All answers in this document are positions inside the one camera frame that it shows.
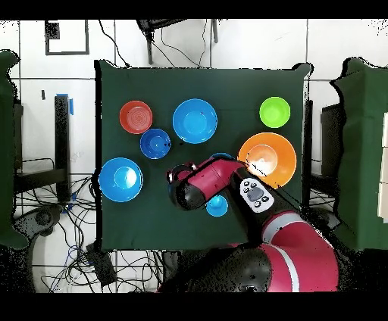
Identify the large light blue bowl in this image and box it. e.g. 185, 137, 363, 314
98, 157, 144, 203
171, 98, 218, 145

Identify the dark blue bowl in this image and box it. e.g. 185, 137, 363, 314
139, 128, 172, 161

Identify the medium blue ribbed bowl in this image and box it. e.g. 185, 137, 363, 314
210, 151, 236, 161

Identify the light blue cup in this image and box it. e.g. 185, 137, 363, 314
205, 194, 229, 218

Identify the orange-red ribbed bowl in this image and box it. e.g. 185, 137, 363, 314
118, 100, 154, 135

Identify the large yellow-orange bowl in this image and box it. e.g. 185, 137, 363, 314
237, 132, 298, 190

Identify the dark green table cloth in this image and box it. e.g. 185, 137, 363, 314
93, 59, 313, 252

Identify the green bowl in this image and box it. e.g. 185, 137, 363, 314
258, 96, 292, 129

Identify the black metal stand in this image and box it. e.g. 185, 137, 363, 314
135, 19, 220, 65

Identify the black power strip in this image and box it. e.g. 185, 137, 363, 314
85, 243, 117, 287

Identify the dark grey rounded base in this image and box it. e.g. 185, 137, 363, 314
13, 204, 64, 243

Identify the green cloth covered table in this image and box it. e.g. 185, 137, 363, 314
0, 49, 30, 251
328, 56, 388, 252

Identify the white box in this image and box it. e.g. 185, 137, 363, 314
377, 111, 388, 223

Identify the tangle of cables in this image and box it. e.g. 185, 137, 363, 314
14, 157, 164, 293

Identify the black metal frame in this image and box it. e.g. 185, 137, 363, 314
13, 94, 74, 204
302, 99, 343, 210

